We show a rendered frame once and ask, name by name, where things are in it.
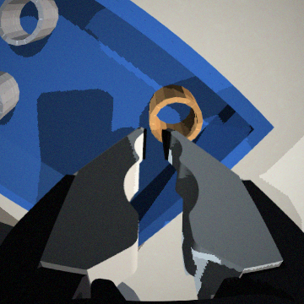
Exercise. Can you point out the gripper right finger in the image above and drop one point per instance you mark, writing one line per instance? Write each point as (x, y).
(233, 228)

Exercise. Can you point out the bronze bushing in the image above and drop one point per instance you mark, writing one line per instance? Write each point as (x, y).
(189, 127)

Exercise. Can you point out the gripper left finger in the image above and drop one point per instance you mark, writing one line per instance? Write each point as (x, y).
(83, 229)

